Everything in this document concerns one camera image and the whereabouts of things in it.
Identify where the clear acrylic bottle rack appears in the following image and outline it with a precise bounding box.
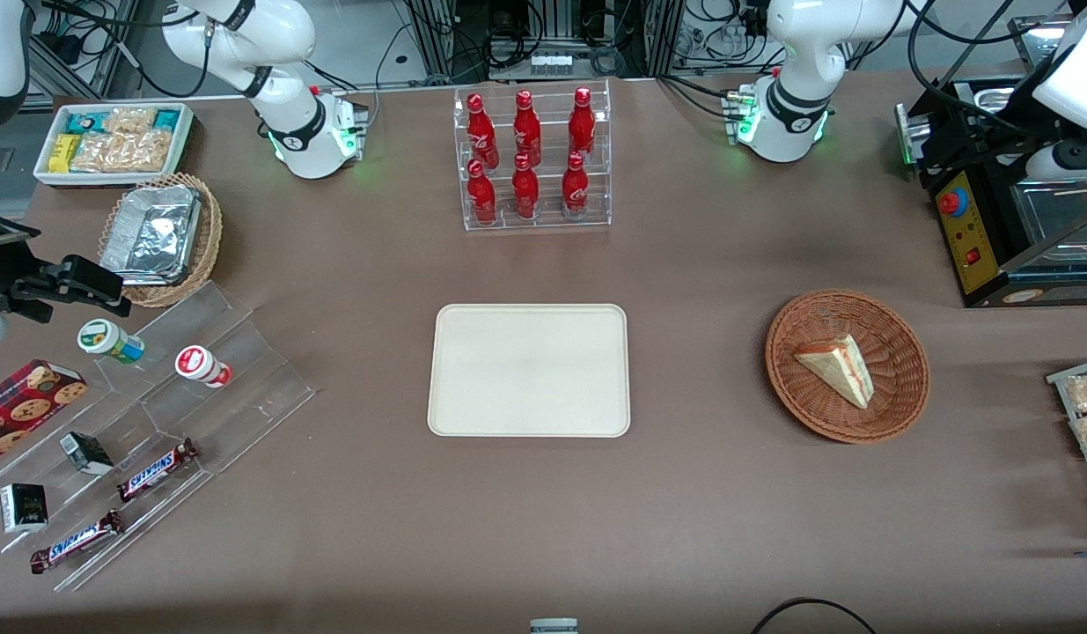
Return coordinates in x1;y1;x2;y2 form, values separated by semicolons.
453;79;613;233

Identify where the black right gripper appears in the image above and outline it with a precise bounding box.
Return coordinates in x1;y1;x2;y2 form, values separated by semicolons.
0;209;132;321

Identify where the small black box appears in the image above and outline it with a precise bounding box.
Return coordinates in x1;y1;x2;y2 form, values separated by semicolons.
59;431;114;476

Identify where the red lidded yogurt cup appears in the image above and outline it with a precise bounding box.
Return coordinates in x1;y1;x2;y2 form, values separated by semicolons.
174;345;233;389

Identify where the red plaid cookie box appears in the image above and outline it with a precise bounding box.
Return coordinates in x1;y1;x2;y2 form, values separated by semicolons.
0;359;89;470

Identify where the black hot display case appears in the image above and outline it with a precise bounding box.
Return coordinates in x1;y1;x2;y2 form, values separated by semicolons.
895;13;1087;309

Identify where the snickers chocolate bar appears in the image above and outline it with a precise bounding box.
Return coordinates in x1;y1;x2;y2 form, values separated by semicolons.
116;439;199;504
30;510;125;575

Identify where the steel pan in case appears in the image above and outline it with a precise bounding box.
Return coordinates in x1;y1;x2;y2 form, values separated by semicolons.
964;84;1037;120
1010;181;1087;249

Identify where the silver foil container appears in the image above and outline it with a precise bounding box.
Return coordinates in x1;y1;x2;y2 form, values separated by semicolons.
100;184;202;287

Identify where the red cola bottle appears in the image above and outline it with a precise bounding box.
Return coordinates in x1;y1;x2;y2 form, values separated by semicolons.
466;93;498;170
466;158;497;225
511;154;540;221
513;90;542;166
562;151;590;218
569;86;596;159

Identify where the white rectangular snack bin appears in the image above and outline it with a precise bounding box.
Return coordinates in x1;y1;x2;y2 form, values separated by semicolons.
33;102;196;188

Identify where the beige plastic tray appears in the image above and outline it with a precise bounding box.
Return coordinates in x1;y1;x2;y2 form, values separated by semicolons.
427;304;631;439

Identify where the black cable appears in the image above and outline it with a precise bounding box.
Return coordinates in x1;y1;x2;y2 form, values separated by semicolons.
752;598;878;634

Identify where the clear acrylic stepped stand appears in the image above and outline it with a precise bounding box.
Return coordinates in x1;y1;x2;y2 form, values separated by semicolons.
0;280;317;593

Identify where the large clear cracker bag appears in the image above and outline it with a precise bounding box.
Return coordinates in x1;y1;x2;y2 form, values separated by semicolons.
70;129;173;173

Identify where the light wicker basket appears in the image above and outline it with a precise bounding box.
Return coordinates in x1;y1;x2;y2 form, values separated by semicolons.
99;173;224;308

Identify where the triangular sandwich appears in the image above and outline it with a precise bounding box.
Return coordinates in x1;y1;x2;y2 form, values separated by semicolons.
793;334;876;410

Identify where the round brown wicker basket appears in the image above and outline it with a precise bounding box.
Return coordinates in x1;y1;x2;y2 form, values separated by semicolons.
765;290;932;445

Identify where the black and white box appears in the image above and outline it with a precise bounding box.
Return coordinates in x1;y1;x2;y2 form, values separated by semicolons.
0;483;49;534

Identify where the small clear cracker bag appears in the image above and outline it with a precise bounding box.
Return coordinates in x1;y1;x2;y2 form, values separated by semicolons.
103;107;158;136

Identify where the green lidded yogurt cup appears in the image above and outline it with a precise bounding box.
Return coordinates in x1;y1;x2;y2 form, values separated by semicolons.
77;319;145;365

